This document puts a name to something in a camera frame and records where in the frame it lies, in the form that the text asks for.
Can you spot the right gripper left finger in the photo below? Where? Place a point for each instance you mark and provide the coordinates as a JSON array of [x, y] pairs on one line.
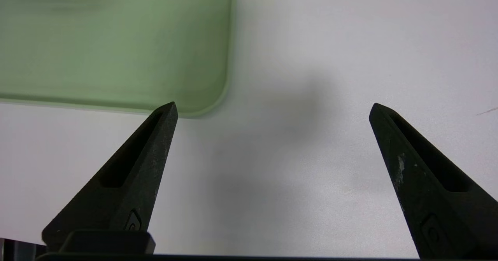
[[136, 175]]

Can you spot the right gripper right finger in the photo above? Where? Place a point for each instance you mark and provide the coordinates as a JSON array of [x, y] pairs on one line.
[[435, 198]]

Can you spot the green plastic tray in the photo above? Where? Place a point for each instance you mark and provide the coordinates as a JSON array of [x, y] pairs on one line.
[[116, 51]]

